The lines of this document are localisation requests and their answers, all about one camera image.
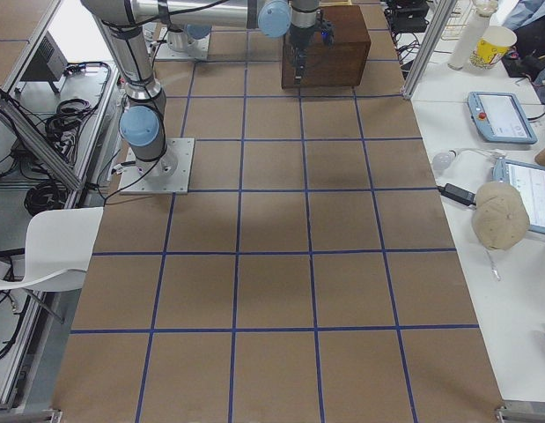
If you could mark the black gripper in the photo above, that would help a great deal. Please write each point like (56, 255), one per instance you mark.
(298, 41)

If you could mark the dark wooden drawer cabinet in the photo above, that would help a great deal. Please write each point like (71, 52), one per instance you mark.
(337, 54)

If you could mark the white light bulb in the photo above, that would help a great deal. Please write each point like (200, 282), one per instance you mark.
(443, 160)

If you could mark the white paper roll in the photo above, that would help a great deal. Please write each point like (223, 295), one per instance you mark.
(472, 33)

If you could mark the yellow paper popcorn cup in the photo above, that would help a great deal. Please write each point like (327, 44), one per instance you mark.
(491, 48)

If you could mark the upper blue teach pendant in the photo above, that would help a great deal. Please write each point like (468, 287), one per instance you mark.
(499, 118)

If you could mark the blue teach pendant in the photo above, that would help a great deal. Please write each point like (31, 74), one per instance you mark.
(499, 118)
(529, 180)

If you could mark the black power adapter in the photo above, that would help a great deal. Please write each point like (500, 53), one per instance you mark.
(457, 194)

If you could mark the grey control box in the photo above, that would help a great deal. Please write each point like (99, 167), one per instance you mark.
(48, 64)

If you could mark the beige baseball cap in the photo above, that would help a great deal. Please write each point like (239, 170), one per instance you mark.
(500, 220)

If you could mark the lower blue teach pendant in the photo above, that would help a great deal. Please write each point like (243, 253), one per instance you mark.
(529, 180)

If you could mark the white plastic chair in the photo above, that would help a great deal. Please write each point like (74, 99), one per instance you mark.
(58, 250)

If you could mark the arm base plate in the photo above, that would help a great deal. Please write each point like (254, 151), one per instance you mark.
(169, 175)
(162, 52)

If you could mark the aluminium frame post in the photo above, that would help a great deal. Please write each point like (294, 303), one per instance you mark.
(435, 28)

